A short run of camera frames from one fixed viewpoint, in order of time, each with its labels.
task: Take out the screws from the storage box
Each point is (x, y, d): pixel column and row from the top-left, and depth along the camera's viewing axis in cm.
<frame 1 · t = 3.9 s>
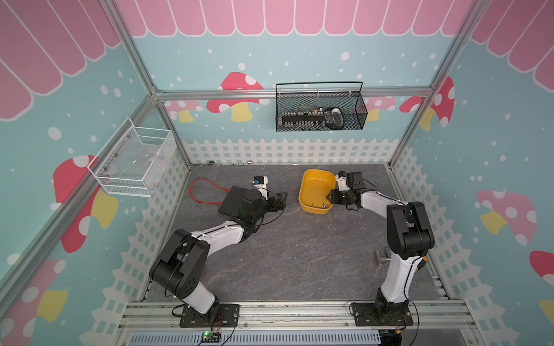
left hand: (279, 195, 89), fingers open
right hand: (331, 195, 102), fingers open
yellow plastic storage box: (315, 184, 114), on the table

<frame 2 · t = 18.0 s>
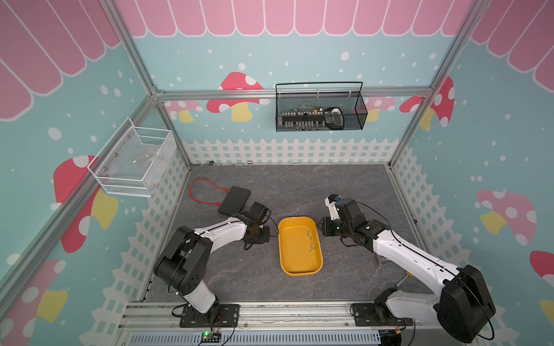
left hand: (264, 240, 92), fingers closed
right hand: (318, 223, 83), fingers open
yellow plastic storage box: (301, 253, 91), on the table

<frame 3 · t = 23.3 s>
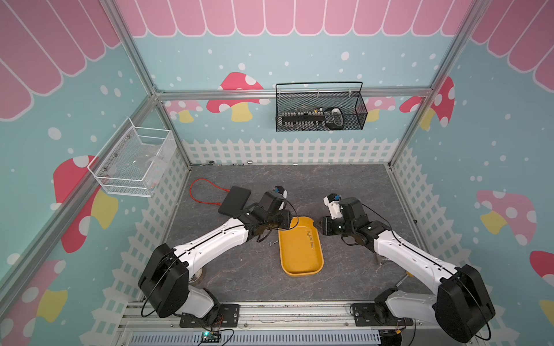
left hand: (289, 219, 82), fingers open
right hand: (316, 222, 83), fingers open
the named things where they were.

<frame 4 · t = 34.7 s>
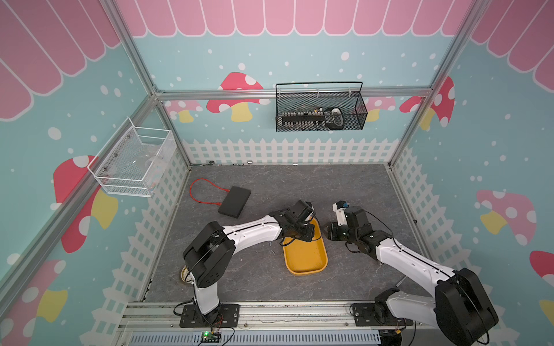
left hand: (311, 236, 86), fingers open
right hand: (324, 227, 86), fingers open
